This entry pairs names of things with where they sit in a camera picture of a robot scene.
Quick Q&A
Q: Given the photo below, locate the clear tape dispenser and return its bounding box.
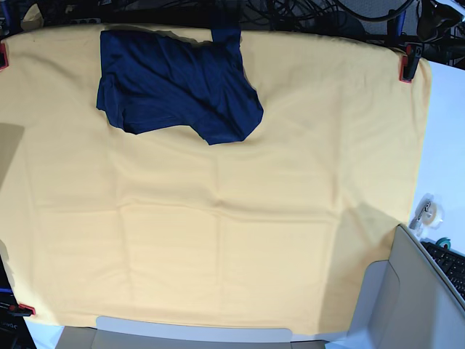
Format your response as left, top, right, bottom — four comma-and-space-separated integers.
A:
408, 193, 445, 235

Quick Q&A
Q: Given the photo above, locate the black keyboard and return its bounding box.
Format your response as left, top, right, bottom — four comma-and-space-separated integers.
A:
420, 241, 464, 308

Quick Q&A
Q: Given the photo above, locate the dark blue long-sleeve shirt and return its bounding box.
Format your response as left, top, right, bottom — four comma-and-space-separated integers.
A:
96, 28, 264, 145

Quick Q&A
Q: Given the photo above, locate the black cable bundle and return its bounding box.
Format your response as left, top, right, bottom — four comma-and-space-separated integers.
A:
65, 0, 465, 48

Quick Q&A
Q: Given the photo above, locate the red clamp top right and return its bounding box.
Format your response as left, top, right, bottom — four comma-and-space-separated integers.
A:
400, 44, 423, 84

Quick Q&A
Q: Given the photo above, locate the red clamp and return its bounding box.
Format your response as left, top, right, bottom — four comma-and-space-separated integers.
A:
0, 42, 9, 71
7, 304, 36, 317
400, 44, 423, 84

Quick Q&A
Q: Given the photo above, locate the cardboard box right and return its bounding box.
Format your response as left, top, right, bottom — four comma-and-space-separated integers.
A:
346, 225, 464, 349

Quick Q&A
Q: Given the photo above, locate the red clamp top left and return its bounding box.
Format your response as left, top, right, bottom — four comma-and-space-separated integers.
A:
0, 42, 9, 71

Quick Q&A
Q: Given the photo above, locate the yellow table cloth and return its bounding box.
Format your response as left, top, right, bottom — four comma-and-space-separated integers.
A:
1, 25, 432, 335

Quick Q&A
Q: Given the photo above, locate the red clamp bottom left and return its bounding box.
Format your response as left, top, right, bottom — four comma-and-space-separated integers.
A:
7, 304, 36, 317

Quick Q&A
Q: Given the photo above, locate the green tape roll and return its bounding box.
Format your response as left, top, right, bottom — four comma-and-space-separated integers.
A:
435, 237, 451, 250

